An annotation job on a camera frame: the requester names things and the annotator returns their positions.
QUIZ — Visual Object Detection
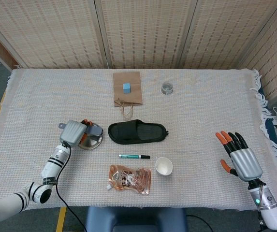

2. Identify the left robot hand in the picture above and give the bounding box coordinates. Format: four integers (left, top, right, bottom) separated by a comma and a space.
59, 118, 93, 148

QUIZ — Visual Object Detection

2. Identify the white floral paper cup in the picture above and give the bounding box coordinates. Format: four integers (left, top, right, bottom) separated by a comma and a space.
155, 157, 173, 176

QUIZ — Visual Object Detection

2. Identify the green marker pen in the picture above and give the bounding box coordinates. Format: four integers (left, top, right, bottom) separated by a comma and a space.
118, 154, 151, 160

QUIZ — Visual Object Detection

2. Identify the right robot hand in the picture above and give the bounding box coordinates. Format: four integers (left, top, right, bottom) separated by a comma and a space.
215, 131, 264, 182

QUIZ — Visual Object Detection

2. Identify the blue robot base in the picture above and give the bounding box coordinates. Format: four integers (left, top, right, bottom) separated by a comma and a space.
84, 206, 188, 232

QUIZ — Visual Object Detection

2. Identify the brown liquid spout pouch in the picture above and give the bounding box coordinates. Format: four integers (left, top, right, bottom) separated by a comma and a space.
105, 164, 152, 196

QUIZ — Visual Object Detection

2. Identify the small clear round container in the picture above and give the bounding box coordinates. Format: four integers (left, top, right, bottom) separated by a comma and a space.
161, 82, 174, 95

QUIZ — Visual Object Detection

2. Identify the brown paper bag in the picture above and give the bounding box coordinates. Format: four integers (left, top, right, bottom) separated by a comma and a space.
113, 72, 143, 119

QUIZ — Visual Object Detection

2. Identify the white woven tablecloth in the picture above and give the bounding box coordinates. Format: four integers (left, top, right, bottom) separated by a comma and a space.
0, 68, 277, 210

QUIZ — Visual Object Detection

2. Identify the bamboo folding screen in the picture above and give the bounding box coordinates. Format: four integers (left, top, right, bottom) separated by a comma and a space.
0, 0, 277, 101

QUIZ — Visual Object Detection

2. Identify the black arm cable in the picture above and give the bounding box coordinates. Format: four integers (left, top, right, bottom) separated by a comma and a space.
53, 143, 88, 232

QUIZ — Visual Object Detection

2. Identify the black slipper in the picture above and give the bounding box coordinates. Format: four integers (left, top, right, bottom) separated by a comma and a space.
107, 119, 170, 145

